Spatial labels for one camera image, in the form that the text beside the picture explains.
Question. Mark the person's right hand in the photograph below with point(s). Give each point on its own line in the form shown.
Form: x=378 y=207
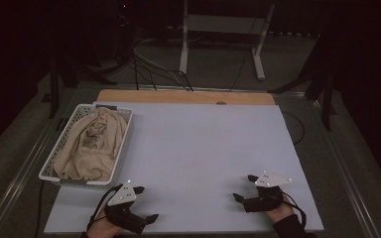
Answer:
x=281 y=212

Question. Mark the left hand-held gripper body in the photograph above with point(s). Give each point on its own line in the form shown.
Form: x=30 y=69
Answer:
x=125 y=214

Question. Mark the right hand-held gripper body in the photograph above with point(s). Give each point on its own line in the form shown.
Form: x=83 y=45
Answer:
x=264 y=200

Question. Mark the beige cloth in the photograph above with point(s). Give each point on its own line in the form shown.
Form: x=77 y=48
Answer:
x=89 y=148

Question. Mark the black tripod stand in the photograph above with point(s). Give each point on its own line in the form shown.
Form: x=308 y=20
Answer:
x=325 y=99
x=54 y=82

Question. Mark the person's left hand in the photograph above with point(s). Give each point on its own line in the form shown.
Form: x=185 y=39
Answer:
x=102 y=228

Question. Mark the white metal stand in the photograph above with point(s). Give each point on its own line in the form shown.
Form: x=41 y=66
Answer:
x=184 y=39

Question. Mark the white perforated plastic basket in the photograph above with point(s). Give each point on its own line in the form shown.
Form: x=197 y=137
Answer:
x=51 y=167

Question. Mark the white table mat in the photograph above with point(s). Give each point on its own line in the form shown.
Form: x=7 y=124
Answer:
x=195 y=148

